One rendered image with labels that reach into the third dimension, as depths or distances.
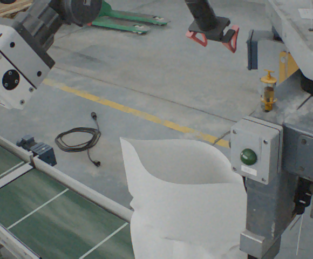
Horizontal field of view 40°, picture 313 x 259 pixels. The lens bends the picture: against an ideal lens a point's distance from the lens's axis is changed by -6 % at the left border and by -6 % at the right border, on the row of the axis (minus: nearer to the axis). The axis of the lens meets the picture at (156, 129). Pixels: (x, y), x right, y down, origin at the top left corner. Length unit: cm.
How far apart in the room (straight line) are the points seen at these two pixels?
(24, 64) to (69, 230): 134
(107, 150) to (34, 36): 249
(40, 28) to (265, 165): 44
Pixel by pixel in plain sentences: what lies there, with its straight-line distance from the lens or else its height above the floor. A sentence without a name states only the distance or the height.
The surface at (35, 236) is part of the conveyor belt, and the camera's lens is 203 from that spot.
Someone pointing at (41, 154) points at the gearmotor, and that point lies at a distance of 256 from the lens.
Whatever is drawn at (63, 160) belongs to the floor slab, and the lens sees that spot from 320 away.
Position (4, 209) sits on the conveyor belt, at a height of 38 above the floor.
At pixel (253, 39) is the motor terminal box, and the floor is 130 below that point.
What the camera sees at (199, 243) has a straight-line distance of 121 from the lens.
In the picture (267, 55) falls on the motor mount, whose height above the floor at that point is 127.
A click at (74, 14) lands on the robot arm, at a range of 80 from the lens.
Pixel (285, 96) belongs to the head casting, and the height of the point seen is 134.
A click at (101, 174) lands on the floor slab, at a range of 297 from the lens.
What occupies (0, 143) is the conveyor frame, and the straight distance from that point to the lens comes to 283.
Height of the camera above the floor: 170
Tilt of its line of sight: 30 degrees down
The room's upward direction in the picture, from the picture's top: 6 degrees counter-clockwise
